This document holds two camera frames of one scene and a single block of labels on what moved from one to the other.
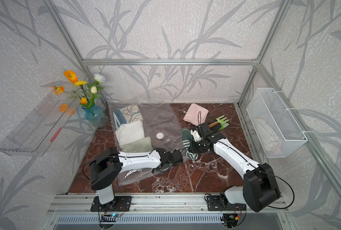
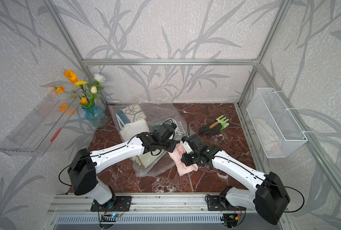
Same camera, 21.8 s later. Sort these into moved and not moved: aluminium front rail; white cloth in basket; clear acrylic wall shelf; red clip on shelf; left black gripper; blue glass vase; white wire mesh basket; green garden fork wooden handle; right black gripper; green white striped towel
Moved: right black gripper; green white striped towel; left black gripper
Not moved: blue glass vase; aluminium front rail; white wire mesh basket; red clip on shelf; clear acrylic wall shelf; green garden fork wooden handle; white cloth in basket
